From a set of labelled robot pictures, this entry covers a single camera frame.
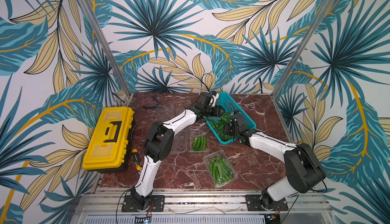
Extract blue handled pliers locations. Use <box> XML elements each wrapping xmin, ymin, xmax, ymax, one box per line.
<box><xmin>142</xmin><ymin>96</ymin><xmax>161</xmax><ymax>110</ymax></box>

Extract yellow black toolbox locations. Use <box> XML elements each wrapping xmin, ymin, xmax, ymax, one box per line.
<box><xmin>82</xmin><ymin>107</ymin><xmax>134</xmax><ymax>174</ymax></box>

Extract yellow black utility knife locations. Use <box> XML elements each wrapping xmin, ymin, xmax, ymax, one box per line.
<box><xmin>132</xmin><ymin>148</ymin><xmax>142</xmax><ymax>173</ymax></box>

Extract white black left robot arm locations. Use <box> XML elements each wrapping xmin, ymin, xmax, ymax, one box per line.
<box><xmin>130</xmin><ymin>91</ymin><xmax>222</xmax><ymax>210</ymax></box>

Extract teal perforated plastic basket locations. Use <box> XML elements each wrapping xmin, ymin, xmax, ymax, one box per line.
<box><xmin>205</xmin><ymin>92</ymin><xmax>257</xmax><ymax>144</ymax></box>

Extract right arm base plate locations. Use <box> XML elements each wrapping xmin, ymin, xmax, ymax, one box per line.
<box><xmin>245</xmin><ymin>195</ymin><xmax>288</xmax><ymax>211</ymax></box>

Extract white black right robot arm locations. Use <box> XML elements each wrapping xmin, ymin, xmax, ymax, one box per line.
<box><xmin>224</xmin><ymin>114</ymin><xmax>326</xmax><ymax>210</ymax></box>

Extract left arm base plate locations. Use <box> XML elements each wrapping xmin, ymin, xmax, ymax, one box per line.
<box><xmin>121</xmin><ymin>195</ymin><xmax>165</xmax><ymax>213</ymax></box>

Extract clear plastic clamshell pepper container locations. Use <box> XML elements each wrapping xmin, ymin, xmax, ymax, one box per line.
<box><xmin>161</xmin><ymin>100</ymin><xmax>191</xmax><ymax>121</ymax></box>

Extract aluminium frame rail front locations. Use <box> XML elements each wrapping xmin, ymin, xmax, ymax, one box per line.
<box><xmin>75</xmin><ymin>188</ymin><xmax>333</xmax><ymax>216</ymax></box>

